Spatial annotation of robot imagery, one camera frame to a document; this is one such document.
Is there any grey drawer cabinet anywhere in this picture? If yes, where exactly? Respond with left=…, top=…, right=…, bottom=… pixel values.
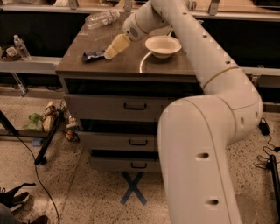
left=57, top=20, right=202, bottom=161

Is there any clear plastic bottle lying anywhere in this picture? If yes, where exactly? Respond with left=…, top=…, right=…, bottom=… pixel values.
left=85, top=10, right=120, bottom=30

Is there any bottom grey drawer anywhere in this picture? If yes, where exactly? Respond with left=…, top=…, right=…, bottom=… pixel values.
left=89, top=157, right=161, bottom=172

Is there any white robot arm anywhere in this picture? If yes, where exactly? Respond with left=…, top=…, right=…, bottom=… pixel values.
left=122, top=0, right=263, bottom=224

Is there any green bag on floor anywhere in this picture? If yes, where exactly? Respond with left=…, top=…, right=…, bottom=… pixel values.
left=24, top=113, right=43, bottom=131

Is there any brown snack bag floor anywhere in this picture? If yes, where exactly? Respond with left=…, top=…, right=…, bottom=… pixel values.
left=43, top=101, right=58, bottom=133

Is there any upright small water bottle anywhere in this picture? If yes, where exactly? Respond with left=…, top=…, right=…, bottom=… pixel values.
left=14, top=35, right=31, bottom=60

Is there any blue tape cross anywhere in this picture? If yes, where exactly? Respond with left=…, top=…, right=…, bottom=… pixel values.
left=120, top=171, right=147, bottom=206

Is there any black stand right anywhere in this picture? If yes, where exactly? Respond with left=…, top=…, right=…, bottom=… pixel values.
left=269, top=155, right=280, bottom=221

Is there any small figurine toy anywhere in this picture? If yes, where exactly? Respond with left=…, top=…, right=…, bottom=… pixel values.
left=66, top=116, right=80, bottom=142

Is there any grey drawer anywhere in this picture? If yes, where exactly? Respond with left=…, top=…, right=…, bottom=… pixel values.
left=79, top=132, right=158, bottom=151
left=89, top=157, right=161, bottom=172
left=65, top=94, right=172, bottom=122

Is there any black cable right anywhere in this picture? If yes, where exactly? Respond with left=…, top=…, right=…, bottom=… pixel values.
left=254, top=134, right=280, bottom=171

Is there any black power adapter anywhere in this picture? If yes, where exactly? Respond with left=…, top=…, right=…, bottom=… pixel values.
left=258, top=117, right=270, bottom=136

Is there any middle grey drawer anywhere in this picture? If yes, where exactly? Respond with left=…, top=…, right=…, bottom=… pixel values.
left=79, top=132, right=158, bottom=151

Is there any white paper bowl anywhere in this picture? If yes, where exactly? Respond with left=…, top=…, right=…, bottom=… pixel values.
left=145, top=36, right=181, bottom=59

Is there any brown bowl with item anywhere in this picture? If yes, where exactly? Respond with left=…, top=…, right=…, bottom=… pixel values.
left=0, top=46, right=20, bottom=62

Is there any black shoe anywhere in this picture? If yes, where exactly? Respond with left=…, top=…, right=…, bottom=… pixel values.
left=0, top=183, right=35, bottom=212

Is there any black floor cable left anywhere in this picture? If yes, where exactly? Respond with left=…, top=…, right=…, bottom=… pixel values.
left=11, top=132, right=61, bottom=224

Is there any top grey drawer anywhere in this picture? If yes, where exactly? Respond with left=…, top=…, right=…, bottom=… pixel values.
left=65, top=94, right=172, bottom=122

